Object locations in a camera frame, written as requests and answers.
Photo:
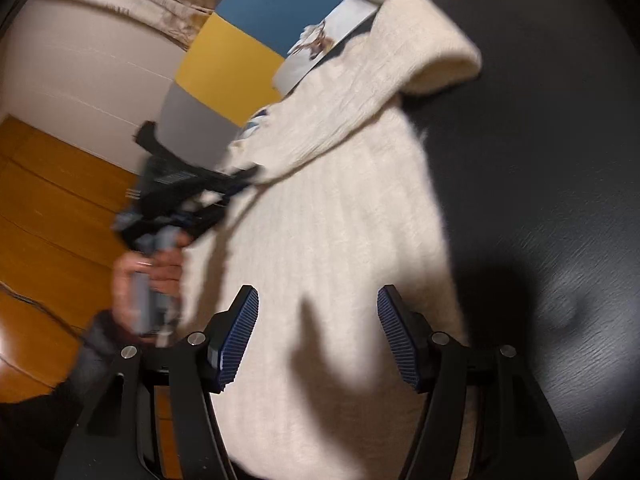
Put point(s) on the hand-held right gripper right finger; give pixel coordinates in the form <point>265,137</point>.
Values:
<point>400,340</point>

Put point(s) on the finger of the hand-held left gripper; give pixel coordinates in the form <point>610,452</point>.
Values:
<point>207,220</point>
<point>235,177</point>

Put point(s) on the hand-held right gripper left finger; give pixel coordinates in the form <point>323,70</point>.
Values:
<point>240,335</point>

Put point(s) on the white knit sweater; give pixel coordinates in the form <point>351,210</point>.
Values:
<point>325,210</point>

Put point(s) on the person's left hand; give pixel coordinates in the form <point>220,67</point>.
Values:
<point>167,272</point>

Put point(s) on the blue white patterned pillow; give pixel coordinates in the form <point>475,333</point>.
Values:
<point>255,122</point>

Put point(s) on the grey yellow blue sofa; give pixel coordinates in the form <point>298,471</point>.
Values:
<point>235,60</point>

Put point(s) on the white deer print pillow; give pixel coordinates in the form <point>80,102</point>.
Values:
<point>345,20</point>

